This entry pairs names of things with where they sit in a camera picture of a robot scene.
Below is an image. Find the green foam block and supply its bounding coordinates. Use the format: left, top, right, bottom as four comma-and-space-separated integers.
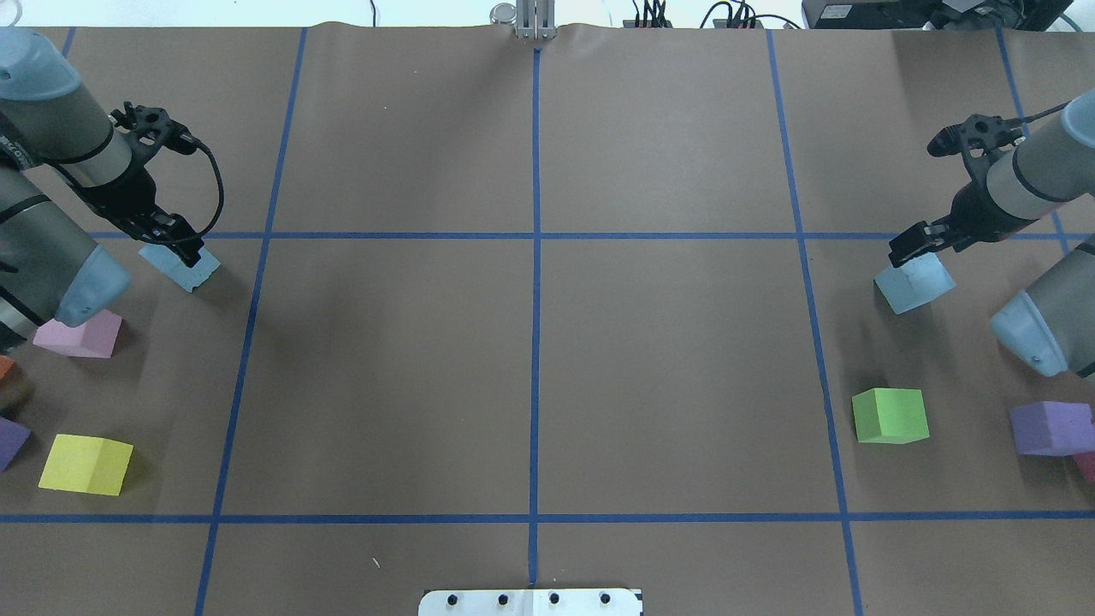
851, 388, 930, 445

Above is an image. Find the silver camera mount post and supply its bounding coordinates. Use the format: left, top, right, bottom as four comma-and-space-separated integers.
488, 0, 558, 40

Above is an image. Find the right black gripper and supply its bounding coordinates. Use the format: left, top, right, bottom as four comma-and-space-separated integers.
888, 184, 1027, 269

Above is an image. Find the purple block left side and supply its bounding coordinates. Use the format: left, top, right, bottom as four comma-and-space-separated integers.
0, 417, 32, 472

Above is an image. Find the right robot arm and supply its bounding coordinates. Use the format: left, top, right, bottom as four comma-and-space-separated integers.
873, 92, 1094, 382

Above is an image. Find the brown paper table mat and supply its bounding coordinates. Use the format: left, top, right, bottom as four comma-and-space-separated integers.
3, 24, 1092, 615

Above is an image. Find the yellow foam block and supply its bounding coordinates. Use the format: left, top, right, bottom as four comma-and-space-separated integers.
38, 434, 134, 496

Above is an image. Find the pink foam block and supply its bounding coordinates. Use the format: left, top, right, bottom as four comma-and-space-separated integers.
32, 311, 124, 358

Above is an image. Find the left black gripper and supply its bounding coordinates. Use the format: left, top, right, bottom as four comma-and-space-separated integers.
60, 167, 204, 268

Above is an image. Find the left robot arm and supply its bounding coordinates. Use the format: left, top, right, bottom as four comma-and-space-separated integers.
1, 25, 223, 353

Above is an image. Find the orange block left side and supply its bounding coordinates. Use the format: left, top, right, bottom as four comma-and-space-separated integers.
0, 355, 18, 383

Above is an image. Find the light blue block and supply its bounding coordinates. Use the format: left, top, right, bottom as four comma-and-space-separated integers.
139, 243, 222, 293
873, 253, 956, 315

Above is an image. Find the purple block right side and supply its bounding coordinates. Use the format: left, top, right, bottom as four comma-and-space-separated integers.
1008, 400, 1094, 457

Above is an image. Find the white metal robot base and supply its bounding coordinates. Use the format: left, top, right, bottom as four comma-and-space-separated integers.
417, 588, 645, 615

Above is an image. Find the black monitor stand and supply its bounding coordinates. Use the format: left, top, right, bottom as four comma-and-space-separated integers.
802, 1, 1073, 32

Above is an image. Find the purple block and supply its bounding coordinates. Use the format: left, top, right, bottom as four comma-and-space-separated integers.
0, 417, 32, 472
1008, 400, 1094, 457

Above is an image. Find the red block lower right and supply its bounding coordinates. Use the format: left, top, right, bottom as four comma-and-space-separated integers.
1072, 452, 1095, 484

